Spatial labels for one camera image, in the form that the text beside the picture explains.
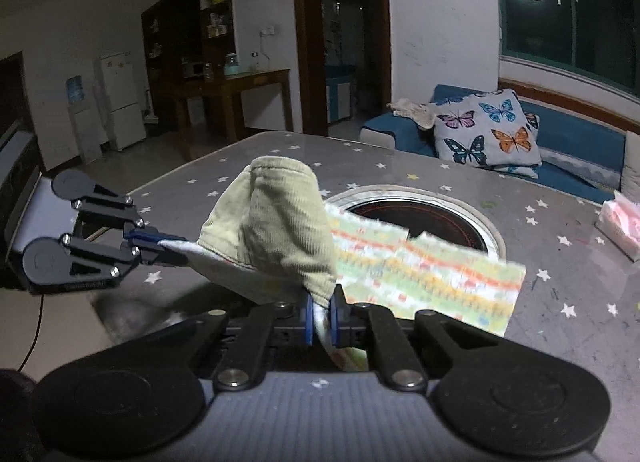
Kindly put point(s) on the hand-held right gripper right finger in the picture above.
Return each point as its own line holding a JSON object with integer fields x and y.
{"x": 335, "y": 322}

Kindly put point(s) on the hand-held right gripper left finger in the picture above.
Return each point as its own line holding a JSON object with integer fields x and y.
{"x": 310, "y": 322}

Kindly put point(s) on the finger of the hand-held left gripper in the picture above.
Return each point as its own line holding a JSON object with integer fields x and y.
{"x": 150, "y": 256}
{"x": 134, "y": 222}

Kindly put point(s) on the patterned green children's shirt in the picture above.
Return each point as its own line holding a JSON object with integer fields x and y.
{"x": 280, "y": 222}

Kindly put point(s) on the water dispenser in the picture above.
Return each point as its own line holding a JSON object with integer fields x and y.
{"x": 82, "y": 117}

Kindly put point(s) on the white refrigerator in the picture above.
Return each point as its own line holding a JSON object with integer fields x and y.
{"x": 122, "y": 97}

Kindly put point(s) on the round built-in table stove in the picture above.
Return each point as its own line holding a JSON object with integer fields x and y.
{"x": 450, "y": 222}

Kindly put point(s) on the microwave oven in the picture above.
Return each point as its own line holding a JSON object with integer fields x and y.
{"x": 193, "y": 70}

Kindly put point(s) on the wooden side table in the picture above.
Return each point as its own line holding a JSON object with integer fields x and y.
{"x": 235, "y": 87}

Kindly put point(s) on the teal jar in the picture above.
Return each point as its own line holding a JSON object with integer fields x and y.
{"x": 231, "y": 66}

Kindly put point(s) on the dark wooden shelf cabinet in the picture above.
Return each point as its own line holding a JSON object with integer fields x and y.
{"x": 185, "y": 42}

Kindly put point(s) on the beige crumpled cloth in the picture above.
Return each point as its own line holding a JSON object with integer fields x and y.
{"x": 412, "y": 111}

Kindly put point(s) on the blue cabinet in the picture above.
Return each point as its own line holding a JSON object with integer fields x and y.
{"x": 339, "y": 95}

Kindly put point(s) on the butterfly print pillow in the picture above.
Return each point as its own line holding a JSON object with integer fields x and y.
{"x": 485, "y": 130}

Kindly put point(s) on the blue sofa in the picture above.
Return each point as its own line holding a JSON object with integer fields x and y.
{"x": 575, "y": 142}

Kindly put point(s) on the tissue box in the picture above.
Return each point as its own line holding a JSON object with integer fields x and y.
{"x": 620, "y": 227}

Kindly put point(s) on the grey cushion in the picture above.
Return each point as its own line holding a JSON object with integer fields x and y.
{"x": 632, "y": 162}

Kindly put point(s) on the dark window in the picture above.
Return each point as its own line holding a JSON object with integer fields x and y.
{"x": 570, "y": 17}

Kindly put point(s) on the white wall socket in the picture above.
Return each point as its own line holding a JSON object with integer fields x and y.
{"x": 268, "y": 31}

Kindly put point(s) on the brown wooden door frame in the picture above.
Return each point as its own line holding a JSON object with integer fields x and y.
{"x": 340, "y": 37}

